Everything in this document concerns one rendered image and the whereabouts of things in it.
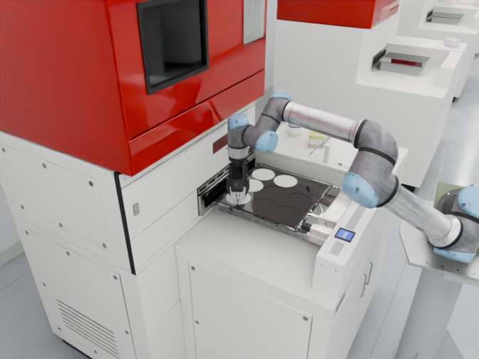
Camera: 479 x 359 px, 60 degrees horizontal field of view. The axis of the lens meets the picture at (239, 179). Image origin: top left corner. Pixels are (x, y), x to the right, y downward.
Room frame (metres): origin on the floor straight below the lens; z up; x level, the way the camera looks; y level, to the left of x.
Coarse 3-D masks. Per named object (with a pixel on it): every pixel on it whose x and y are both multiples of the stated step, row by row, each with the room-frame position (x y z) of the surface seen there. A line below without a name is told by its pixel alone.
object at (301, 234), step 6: (222, 210) 1.43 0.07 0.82; (228, 210) 1.41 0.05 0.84; (240, 216) 1.38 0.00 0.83; (246, 216) 1.37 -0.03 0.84; (258, 222) 1.34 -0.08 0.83; (264, 222) 1.33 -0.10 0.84; (270, 228) 1.31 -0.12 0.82; (276, 228) 1.30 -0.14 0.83; (282, 228) 1.29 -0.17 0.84; (288, 234) 1.27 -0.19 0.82; (294, 234) 1.26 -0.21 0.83; (300, 234) 1.25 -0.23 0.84; (306, 234) 1.24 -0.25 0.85; (306, 240) 1.23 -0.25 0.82
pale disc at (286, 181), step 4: (280, 176) 1.58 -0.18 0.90; (284, 176) 1.58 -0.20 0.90; (288, 176) 1.58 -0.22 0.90; (276, 180) 1.55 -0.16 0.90; (280, 180) 1.55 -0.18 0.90; (284, 180) 1.55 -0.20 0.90; (288, 180) 1.55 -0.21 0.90; (292, 180) 1.55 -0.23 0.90; (296, 180) 1.55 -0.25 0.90; (280, 184) 1.51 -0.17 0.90; (284, 184) 1.51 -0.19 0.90; (288, 184) 1.51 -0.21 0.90; (292, 184) 1.51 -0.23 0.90
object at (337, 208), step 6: (336, 198) 1.44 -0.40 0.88; (342, 198) 1.44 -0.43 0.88; (348, 198) 1.44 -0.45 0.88; (336, 204) 1.39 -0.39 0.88; (342, 204) 1.39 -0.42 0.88; (348, 204) 1.39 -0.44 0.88; (330, 210) 1.35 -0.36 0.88; (336, 210) 1.35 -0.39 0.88; (342, 210) 1.35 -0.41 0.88; (336, 216) 1.31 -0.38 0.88; (330, 228) 1.24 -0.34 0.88; (312, 240) 1.18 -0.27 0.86; (318, 240) 1.17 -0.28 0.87; (324, 240) 1.17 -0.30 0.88
